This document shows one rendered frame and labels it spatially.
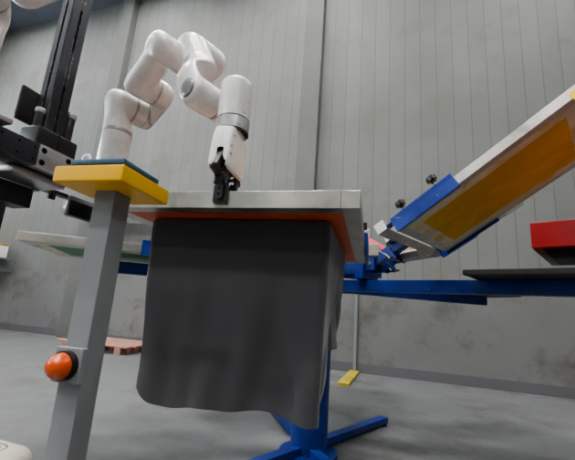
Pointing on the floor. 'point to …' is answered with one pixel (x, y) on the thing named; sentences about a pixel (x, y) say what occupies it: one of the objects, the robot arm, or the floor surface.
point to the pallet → (118, 345)
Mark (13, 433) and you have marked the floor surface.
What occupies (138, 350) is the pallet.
